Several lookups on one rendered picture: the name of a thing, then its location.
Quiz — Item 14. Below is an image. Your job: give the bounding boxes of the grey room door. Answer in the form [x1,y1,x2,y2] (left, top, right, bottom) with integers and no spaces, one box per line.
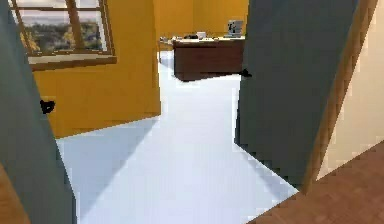
[0,0,78,224]
[234,0,360,191]

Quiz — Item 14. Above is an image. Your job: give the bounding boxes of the silver coffee machine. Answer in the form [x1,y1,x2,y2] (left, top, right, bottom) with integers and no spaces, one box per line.
[223,19,245,38]

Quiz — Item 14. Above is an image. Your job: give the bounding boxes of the dark brown kitchen counter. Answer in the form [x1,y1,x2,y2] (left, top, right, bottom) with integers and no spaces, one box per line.
[159,35,246,83]

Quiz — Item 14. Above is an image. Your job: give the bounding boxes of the wooden framed window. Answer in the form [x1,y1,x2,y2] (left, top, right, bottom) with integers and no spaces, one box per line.
[7,0,118,72]

